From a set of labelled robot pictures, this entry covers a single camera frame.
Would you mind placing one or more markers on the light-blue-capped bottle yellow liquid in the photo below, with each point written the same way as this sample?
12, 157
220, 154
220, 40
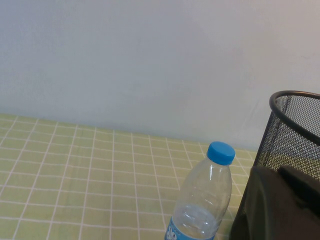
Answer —
200, 200

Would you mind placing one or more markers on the green checkered tablecloth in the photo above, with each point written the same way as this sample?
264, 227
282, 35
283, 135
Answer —
75, 187

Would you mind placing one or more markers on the black mesh wastebasket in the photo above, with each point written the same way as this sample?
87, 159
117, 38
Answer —
287, 140

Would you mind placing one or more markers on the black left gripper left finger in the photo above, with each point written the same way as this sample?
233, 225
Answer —
265, 212

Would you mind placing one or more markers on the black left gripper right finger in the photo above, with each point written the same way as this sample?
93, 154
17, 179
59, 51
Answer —
302, 190

